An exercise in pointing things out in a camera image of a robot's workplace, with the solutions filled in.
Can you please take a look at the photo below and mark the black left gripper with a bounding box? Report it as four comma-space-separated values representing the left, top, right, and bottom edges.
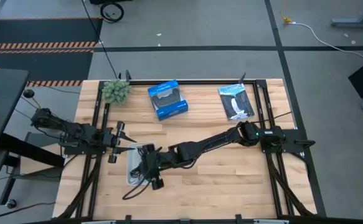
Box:
101, 121, 138, 164

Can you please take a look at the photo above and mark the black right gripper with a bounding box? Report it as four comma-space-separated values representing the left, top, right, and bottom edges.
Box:
135, 143, 171, 191

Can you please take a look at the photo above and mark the white plastic tray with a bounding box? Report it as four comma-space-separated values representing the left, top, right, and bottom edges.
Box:
126, 142, 156, 187

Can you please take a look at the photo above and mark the green artificial succulent plant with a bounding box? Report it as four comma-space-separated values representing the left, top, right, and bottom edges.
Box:
101, 78, 133, 106

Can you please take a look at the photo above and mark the blue game controller box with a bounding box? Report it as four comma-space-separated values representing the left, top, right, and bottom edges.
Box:
147, 79, 189, 121

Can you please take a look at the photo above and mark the black hazard-striped floor mat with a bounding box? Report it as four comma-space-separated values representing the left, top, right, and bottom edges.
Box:
0, 17, 103, 87

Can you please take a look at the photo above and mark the black side desk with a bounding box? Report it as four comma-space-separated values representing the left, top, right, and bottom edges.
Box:
0, 67, 65, 209

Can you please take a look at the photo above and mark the grey metal table leg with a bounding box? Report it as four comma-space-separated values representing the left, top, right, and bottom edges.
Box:
330, 0, 363, 29

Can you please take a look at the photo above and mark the black aluminium table frame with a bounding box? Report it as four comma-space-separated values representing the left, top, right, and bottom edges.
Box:
56, 78, 327, 219

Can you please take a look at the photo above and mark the long black floor cable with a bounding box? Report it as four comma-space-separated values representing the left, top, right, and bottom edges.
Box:
80, 0, 119, 80

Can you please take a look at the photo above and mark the coiled black floor cable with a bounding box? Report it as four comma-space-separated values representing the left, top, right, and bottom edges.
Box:
100, 1, 125, 24

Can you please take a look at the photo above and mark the yellow floor cable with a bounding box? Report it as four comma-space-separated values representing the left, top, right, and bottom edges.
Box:
280, 0, 293, 24

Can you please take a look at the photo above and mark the white floor cable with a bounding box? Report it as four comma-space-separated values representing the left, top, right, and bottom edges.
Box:
290, 21, 363, 65

